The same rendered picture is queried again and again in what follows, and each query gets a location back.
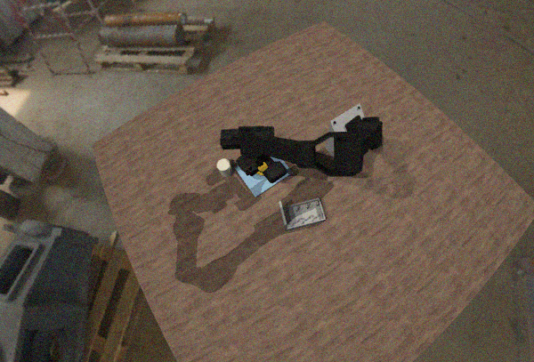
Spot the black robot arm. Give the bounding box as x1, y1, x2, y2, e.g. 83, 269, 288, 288
220, 116, 383, 177

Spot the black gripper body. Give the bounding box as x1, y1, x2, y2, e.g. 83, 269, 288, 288
261, 156, 287, 183

